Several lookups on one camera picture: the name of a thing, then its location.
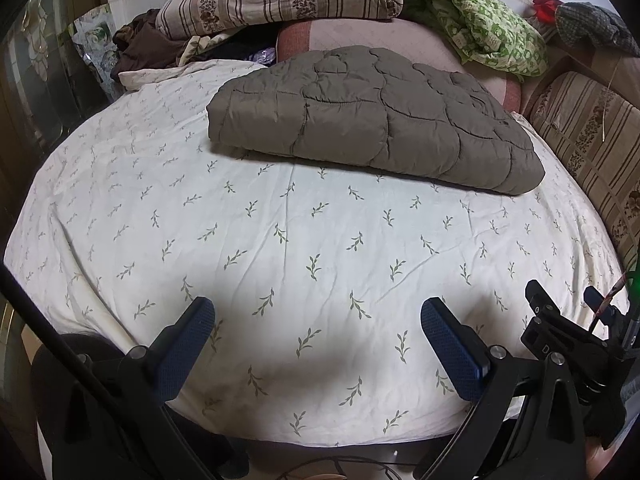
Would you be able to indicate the beige striped cushion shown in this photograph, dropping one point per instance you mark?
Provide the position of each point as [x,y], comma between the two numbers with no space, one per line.
[590,130]

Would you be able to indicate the brown cloth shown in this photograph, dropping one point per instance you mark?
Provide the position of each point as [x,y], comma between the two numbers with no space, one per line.
[145,45]

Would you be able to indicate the red cloth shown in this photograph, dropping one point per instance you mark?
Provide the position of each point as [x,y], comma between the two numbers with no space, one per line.
[545,5]

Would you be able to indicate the olive hooded puffer jacket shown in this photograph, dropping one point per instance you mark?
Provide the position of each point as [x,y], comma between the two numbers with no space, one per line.
[375,120]

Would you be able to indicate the cream cloth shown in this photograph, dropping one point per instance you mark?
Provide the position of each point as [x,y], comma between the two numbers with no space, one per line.
[200,45]

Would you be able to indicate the dark wooden cabinet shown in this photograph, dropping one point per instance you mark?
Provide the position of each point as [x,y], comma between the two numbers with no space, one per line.
[30,85]

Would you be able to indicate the floral plastic bag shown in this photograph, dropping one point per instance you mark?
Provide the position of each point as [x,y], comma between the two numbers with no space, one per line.
[92,35]

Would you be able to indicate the pink pillow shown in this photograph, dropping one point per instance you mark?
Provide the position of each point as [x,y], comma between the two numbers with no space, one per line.
[350,32]

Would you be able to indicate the grey knitted cloth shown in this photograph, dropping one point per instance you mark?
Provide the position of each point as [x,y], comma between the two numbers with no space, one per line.
[595,25]

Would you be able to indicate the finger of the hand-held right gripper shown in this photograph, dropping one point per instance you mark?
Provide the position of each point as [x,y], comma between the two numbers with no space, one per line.
[542,310]
[602,307]

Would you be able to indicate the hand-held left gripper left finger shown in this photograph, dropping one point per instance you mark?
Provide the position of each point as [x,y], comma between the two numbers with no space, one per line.
[185,345]

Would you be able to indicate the green patterned blanket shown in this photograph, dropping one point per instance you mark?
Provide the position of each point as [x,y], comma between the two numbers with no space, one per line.
[480,25]

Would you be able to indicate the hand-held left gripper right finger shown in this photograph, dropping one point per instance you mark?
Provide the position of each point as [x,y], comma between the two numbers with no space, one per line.
[450,350]

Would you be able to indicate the dark clothing pile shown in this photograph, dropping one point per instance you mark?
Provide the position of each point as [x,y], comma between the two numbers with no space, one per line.
[240,52]

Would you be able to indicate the white leaf print bedsheet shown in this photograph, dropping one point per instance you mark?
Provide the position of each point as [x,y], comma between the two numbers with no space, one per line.
[300,240]

